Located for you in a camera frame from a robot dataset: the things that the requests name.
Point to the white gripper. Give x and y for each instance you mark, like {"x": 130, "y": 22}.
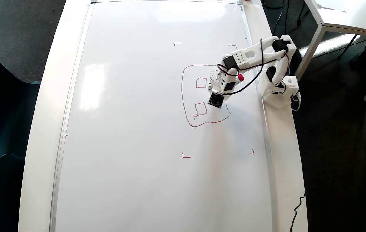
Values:
{"x": 212, "y": 84}

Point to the red whiteboard marker pen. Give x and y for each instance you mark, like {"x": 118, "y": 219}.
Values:
{"x": 241, "y": 77}

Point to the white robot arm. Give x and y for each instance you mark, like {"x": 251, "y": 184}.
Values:
{"x": 253, "y": 53}

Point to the large white whiteboard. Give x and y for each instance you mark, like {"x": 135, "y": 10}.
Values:
{"x": 137, "y": 129}

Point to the white side table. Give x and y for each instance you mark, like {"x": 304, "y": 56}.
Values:
{"x": 347, "y": 16}

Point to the black camera circuit board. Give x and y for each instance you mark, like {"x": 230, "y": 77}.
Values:
{"x": 216, "y": 100}

